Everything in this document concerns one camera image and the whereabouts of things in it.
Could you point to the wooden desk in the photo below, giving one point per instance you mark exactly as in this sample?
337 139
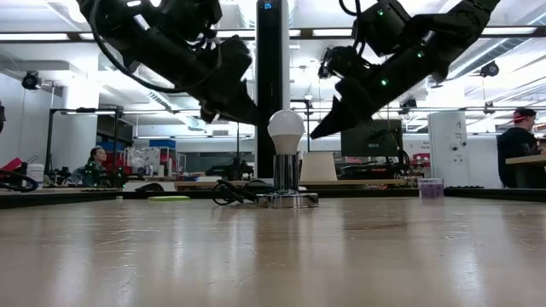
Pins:
529 161

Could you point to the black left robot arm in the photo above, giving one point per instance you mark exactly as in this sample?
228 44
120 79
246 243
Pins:
149 42

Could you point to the beige lampshade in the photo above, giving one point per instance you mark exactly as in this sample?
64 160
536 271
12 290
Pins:
318 167

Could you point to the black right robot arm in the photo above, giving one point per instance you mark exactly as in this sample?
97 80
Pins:
439 38

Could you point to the black background robot arm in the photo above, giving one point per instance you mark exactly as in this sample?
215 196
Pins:
232 169

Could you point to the white lightbulb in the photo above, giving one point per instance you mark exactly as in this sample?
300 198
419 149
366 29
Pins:
286 128

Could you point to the black monitor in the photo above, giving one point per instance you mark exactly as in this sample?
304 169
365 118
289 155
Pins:
371 140

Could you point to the flat green pad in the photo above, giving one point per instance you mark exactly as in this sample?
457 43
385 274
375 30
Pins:
168 198

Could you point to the black upright post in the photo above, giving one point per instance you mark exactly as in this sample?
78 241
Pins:
268 42

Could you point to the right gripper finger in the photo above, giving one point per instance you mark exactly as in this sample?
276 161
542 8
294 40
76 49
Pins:
341 117

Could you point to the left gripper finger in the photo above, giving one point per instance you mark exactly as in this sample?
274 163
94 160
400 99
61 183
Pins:
236 108

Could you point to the black ceiling camera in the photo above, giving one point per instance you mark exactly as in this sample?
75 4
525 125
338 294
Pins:
30 81
490 69

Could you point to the red object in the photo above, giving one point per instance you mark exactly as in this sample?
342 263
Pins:
13 167

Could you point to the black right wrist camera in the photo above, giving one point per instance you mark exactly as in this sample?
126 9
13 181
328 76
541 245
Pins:
345 61

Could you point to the blue storage bin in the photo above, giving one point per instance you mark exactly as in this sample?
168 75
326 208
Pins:
162 143

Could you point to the white bucket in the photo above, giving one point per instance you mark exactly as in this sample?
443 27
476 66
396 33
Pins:
36 174

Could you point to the black metal frame stand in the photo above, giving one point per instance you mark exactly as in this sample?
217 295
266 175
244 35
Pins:
50 145

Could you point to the black table edge rail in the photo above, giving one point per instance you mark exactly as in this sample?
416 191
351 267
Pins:
64 197

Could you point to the clear container purple contents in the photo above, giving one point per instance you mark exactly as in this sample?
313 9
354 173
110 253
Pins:
431 188

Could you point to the chrome lamp base with socket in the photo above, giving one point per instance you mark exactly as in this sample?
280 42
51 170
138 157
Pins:
286 170

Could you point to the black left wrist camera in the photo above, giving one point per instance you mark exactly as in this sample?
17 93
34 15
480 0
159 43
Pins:
234 57

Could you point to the black background robot device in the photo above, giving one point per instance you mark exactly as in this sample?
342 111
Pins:
102 175

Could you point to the person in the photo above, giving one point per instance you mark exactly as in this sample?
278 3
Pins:
516 149
96 160

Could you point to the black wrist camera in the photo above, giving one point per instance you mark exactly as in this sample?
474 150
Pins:
345 61
234 57

